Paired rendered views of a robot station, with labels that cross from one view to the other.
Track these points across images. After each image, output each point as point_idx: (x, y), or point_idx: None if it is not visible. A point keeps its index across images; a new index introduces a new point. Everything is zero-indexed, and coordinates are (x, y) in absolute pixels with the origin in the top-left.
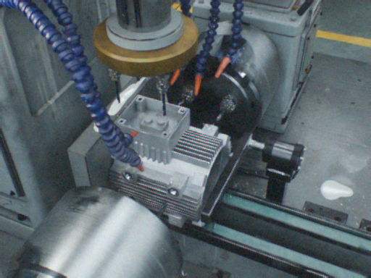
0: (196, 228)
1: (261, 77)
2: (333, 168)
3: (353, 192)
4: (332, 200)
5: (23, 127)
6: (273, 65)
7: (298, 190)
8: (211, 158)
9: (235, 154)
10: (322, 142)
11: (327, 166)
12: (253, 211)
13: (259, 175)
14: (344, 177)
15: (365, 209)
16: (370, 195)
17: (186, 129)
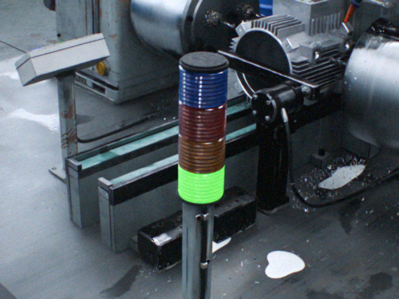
0: (241, 95)
1: (371, 59)
2: (326, 279)
3: (270, 278)
4: (266, 255)
5: None
6: None
7: (299, 236)
8: (257, 24)
9: (285, 73)
10: (388, 290)
11: (332, 276)
12: (244, 128)
13: (330, 201)
14: (302, 282)
15: (234, 274)
16: (255, 289)
17: (302, 22)
